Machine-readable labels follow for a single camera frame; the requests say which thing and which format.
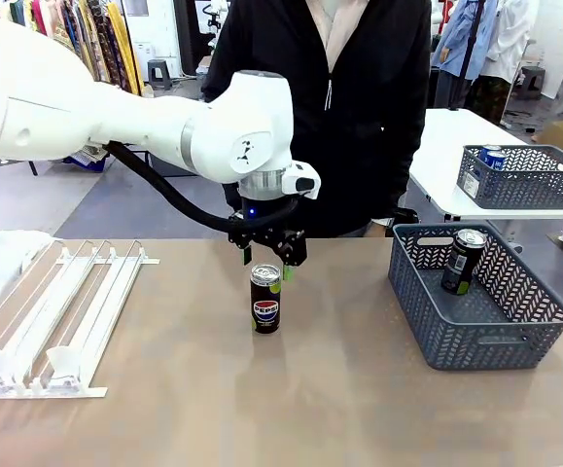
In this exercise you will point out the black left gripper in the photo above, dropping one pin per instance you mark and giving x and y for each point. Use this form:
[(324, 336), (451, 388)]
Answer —
[(261, 214)]

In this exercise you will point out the black Pepsi can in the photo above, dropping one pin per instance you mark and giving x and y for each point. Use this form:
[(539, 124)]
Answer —
[(461, 265), (265, 306)]

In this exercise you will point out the grey plastic woven basket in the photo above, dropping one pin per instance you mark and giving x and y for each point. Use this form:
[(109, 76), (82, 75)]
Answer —
[(524, 185), (475, 340)]

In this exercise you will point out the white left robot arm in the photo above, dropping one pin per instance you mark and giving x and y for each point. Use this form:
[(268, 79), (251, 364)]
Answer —
[(116, 117)]

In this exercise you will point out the person's left forearm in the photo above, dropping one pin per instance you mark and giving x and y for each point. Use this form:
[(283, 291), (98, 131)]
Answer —
[(402, 180)]

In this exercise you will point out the person's left hand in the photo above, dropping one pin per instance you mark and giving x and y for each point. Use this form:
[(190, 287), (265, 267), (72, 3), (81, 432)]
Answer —
[(382, 230)]

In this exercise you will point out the person in black jacket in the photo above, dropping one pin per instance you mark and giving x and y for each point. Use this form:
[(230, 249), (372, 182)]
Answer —
[(359, 97)]

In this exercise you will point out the white side table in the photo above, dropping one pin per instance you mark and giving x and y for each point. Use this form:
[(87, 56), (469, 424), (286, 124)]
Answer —
[(436, 160)]

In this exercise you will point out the grey plastic stool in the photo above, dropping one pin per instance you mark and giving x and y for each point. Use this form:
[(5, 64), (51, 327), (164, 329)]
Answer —
[(534, 82), (159, 73)]

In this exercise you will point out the rack of colourful garments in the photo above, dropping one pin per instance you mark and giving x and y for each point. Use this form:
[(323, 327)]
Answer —
[(111, 44)]

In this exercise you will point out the dark patterned skirt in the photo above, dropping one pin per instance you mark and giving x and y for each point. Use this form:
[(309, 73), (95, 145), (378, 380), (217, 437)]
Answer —
[(487, 97)]

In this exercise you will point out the black stand pole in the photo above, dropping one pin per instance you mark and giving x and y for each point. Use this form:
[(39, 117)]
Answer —
[(470, 44)]

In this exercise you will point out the white garment on mannequin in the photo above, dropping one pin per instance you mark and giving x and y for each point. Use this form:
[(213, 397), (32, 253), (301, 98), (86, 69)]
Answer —
[(509, 39)]

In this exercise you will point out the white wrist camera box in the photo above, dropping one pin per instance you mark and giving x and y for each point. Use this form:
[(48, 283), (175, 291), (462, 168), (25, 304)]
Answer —
[(305, 182)]

